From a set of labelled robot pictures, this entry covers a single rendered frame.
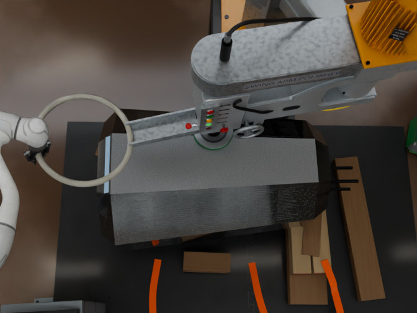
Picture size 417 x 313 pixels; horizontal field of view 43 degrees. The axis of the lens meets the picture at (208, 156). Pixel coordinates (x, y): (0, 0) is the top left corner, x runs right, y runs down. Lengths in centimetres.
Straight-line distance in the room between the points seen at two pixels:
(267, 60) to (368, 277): 196
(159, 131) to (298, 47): 91
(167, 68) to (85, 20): 72
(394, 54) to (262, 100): 58
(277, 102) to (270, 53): 33
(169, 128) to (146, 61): 134
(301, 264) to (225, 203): 80
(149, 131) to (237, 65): 81
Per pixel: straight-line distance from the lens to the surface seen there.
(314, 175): 288
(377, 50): 219
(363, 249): 365
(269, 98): 235
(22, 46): 418
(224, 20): 322
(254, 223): 295
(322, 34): 219
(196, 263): 341
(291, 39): 215
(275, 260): 359
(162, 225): 290
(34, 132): 233
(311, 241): 343
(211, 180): 280
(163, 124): 270
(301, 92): 236
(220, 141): 282
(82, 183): 260
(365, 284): 364
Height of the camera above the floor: 354
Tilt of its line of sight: 73 degrees down
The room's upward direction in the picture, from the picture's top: 9 degrees clockwise
